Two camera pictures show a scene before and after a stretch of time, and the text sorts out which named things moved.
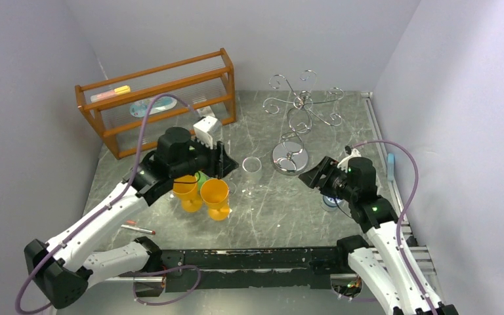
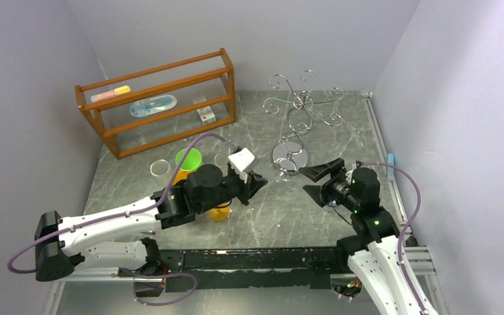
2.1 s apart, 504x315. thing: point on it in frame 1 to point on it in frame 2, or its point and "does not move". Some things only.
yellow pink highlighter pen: x=118 y=90 does not move
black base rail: x=213 y=269 does not move
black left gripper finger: x=225 y=164 to x=255 y=182
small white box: x=205 y=111 does not move
